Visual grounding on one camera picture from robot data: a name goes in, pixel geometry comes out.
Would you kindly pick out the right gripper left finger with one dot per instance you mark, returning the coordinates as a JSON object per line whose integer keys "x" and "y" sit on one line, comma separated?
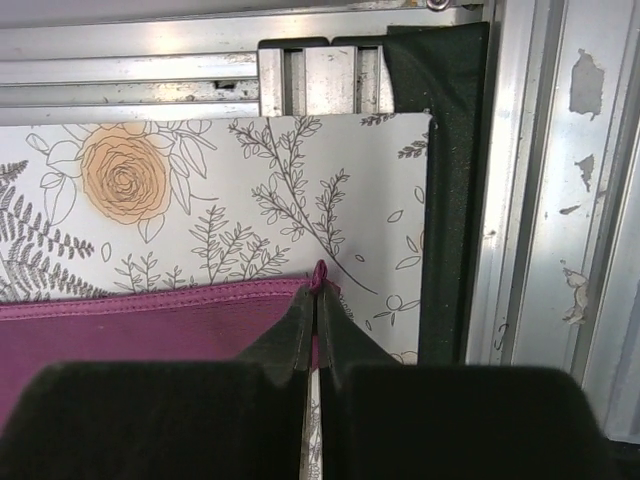
{"x": 236, "y": 419}

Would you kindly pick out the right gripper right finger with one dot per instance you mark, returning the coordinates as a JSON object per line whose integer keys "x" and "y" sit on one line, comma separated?
{"x": 382, "y": 419}

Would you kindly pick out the purple satin napkin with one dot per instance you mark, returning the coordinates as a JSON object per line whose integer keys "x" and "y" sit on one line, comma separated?
{"x": 202, "y": 323}

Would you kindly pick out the floral tablecloth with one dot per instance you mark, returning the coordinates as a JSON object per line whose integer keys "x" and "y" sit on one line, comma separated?
{"x": 100, "y": 210}

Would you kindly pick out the aluminium frame rail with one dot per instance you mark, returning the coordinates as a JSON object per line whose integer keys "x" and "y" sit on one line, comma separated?
{"x": 556, "y": 273}

